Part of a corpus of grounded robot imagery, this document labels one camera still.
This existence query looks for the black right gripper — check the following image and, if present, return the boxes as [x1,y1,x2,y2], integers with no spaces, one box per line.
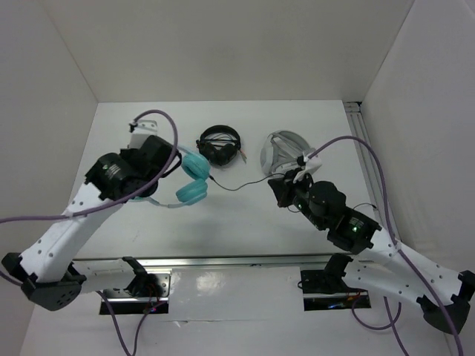
[266,166,324,229]

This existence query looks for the teal cat-ear headphones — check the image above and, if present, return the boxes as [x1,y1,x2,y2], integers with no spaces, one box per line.
[131,145,211,209]

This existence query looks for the thin black headphone cable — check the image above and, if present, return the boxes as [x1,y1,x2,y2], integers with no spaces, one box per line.
[208,174,378,214]

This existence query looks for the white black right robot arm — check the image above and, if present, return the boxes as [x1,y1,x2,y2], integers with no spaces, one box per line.
[268,175,474,334]

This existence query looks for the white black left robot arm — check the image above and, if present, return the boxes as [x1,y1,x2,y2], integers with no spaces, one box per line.
[1,136,180,311]

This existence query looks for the grey white headphones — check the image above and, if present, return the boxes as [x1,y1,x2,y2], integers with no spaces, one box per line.
[260,130,314,176]

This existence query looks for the black headphones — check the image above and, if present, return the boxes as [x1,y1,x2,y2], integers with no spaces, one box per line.
[196,125,247,166]

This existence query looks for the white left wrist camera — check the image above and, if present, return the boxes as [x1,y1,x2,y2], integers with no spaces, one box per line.
[128,119,157,149]

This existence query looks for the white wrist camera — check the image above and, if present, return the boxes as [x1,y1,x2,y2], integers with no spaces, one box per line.
[292,150,323,183]
[128,119,157,149]

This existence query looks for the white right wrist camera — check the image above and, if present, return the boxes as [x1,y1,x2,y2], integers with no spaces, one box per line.
[292,150,323,183]

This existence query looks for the aluminium front rail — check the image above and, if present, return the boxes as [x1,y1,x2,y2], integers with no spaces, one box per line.
[70,251,372,270]

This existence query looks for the aluminium side rail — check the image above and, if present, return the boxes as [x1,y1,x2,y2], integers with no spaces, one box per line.
[343,102,387,226]

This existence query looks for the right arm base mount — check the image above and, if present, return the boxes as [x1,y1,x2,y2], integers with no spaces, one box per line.
[297,269,371,312]

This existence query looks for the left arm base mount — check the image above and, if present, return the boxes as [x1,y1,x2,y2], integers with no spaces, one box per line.
[102,268,171,315]

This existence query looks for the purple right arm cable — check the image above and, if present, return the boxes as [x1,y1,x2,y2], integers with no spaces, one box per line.
[302,135,465,356]

